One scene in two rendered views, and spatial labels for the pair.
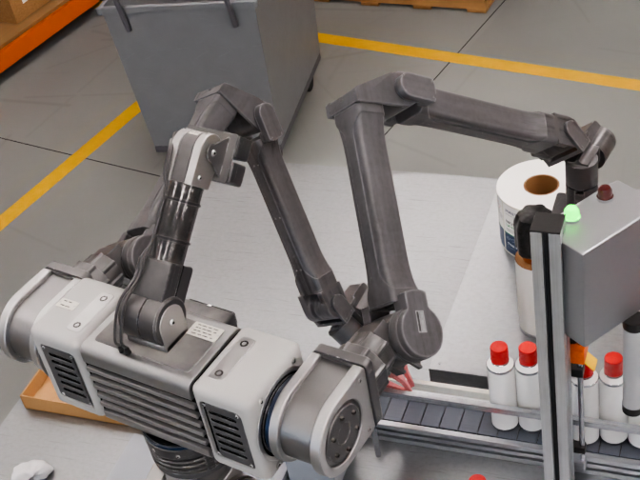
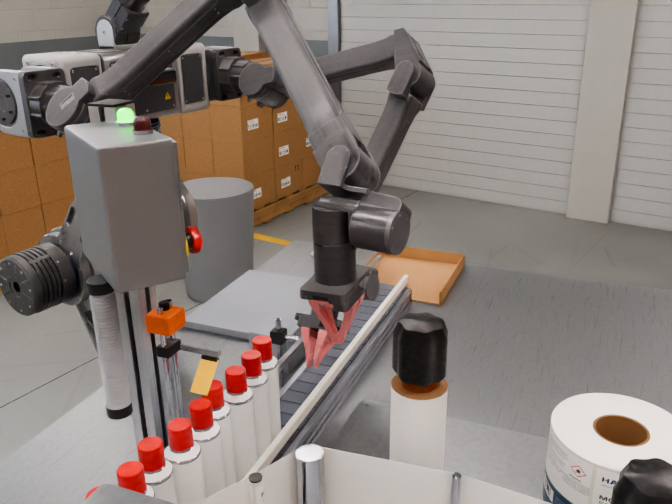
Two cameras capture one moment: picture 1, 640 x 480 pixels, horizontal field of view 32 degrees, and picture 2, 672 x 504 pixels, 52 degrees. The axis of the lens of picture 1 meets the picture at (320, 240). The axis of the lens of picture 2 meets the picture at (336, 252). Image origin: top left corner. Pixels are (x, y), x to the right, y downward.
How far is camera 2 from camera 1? 2.22 m
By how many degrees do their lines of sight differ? 74
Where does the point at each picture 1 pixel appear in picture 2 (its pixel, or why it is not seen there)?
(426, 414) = (298, 393)
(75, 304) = not seen: hidden behind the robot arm
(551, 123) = (329, 131)
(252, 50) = not seen: outside the picture
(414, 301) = (78, 88)
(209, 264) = (548, 308)
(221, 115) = (382, 49)
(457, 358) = (370, 416)
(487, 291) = (481, 445)
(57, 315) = not seen: hidden behind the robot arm
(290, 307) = (486, 345)
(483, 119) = (282, 64)
